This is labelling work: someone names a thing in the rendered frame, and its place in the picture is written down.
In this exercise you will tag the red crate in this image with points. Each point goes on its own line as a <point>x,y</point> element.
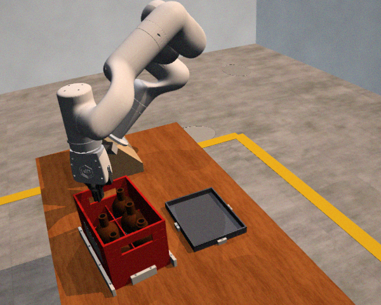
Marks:
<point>119,267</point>

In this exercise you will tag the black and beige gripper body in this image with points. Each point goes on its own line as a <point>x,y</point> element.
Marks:
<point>91,167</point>

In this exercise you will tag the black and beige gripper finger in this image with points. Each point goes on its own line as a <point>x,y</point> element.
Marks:
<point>99,192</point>
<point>92,188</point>

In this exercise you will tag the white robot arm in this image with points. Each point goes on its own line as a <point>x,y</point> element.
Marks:
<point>147,47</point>

